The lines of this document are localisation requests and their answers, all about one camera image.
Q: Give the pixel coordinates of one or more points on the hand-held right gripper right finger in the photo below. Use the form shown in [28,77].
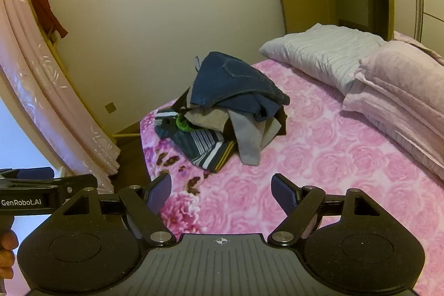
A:
[282,193]

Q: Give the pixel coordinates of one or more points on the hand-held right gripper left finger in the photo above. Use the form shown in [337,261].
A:
[159,193]

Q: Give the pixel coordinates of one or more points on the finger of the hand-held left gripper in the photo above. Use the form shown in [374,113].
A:
[34,173]

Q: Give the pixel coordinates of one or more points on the blue jeans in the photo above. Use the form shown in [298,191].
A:
[229,81]

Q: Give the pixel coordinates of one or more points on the person's left hand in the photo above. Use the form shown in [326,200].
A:
[7,247]

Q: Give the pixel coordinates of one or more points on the pink floral blanket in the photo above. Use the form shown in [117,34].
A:
[312,150]

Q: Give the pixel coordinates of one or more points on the striped garment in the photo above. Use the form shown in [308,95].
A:
[201,147]

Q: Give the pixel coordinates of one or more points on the grey garment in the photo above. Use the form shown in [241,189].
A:
[248,140]

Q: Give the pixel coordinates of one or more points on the green cloth item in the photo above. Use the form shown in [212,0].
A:
[182,124]

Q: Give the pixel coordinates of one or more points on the tan garment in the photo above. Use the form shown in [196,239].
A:
[208,119]

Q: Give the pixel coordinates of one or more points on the pink curtain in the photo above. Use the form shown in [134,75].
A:
[34,74]

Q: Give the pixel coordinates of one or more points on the folded pink quilt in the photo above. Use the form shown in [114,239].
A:
[399,91]

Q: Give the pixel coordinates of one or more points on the red hanging garment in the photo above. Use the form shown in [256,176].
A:
[45,11]

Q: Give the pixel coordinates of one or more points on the beige wall socket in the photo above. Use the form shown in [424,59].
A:
[110,107]

